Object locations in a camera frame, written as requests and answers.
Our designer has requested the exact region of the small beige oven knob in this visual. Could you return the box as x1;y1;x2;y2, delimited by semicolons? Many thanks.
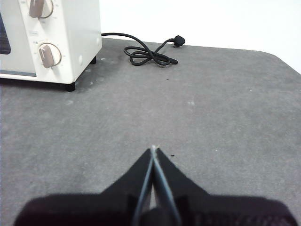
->
38;42;62;69

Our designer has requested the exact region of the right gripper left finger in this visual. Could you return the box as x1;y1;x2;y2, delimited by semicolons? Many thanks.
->
14;148;155;226

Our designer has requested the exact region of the glass oven door with handle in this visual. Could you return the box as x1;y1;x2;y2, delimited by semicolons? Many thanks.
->
0;0;37;77

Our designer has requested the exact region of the large beige oven knob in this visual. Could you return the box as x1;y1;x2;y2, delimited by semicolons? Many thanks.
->
28;0;54;19

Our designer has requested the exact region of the black oven power cable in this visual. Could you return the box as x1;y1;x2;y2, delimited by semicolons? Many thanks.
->
101;32;186;66

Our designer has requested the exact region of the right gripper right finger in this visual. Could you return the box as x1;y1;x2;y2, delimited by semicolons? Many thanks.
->
156;148;298;226

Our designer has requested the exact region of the cream Toshiba toaster oven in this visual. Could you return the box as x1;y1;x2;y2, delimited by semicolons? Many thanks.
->
0;0;103;92

